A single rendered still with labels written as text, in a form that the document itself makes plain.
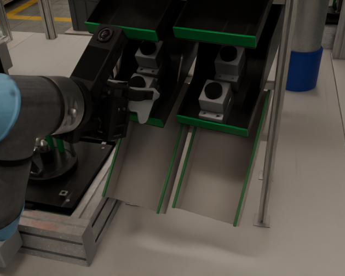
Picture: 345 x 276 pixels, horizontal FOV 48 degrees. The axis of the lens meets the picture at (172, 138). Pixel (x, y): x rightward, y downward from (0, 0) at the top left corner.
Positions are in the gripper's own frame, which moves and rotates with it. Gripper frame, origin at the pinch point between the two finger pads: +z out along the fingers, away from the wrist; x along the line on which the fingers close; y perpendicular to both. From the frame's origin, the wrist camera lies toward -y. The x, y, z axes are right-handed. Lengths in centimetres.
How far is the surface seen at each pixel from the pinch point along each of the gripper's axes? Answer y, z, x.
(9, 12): -12, 346, -413
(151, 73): -2.5, 4.5, -0.9
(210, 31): -11.2, -4.5, 12.4
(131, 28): -9.5, -7.4, 0.6
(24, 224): 33.9, -2.4, -20.9
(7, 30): -1, 88, -130
